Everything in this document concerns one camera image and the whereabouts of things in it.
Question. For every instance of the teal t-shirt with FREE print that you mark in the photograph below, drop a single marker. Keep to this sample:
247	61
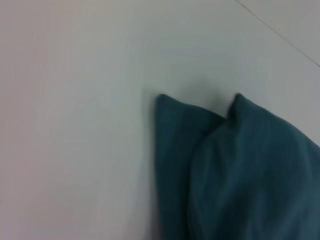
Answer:
237	175

